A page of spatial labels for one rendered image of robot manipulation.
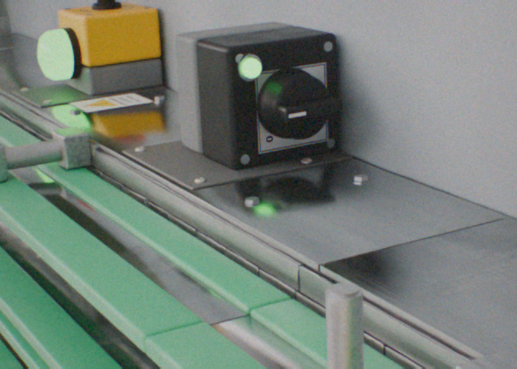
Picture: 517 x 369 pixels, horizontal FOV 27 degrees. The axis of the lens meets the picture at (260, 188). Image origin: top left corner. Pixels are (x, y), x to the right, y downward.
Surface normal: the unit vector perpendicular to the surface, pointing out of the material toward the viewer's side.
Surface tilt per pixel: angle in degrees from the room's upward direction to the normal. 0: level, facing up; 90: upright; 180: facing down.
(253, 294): 90
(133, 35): 90
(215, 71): 0
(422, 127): 0
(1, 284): 90
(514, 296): 90
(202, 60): 0
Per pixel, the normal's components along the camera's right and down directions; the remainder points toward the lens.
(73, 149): 0.48, 0.23
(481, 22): -0.87, 0.18
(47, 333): -0.04, -0.95
